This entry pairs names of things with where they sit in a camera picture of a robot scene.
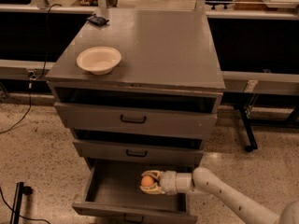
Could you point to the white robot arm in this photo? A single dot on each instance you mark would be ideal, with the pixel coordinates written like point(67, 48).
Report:
point(202, 181)

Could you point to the black table leg with caster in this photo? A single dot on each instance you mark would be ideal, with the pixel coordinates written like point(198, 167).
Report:
point(252, 142)

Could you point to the orange fruit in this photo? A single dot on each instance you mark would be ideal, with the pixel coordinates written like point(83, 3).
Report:
point(147, 181)

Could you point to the white paper bowl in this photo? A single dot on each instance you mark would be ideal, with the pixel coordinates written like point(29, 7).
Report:
point(98, 60)

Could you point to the grey open bottom drawer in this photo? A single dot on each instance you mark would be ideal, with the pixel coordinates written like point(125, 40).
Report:
point(113, 191)

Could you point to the grey metal drawer cabinet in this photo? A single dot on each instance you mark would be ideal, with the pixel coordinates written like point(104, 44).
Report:
point(168, 62)

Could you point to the grey middle drawer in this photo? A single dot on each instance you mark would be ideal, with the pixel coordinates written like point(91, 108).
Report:
point(112, 151)

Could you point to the grey top drawer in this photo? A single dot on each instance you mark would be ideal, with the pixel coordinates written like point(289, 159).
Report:
point(117, 119)

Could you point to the black stand with cable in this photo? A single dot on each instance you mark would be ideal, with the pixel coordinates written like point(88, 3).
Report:
point(15, 208)

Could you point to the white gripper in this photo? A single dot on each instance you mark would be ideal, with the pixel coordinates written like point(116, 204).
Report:
point(168, 182)

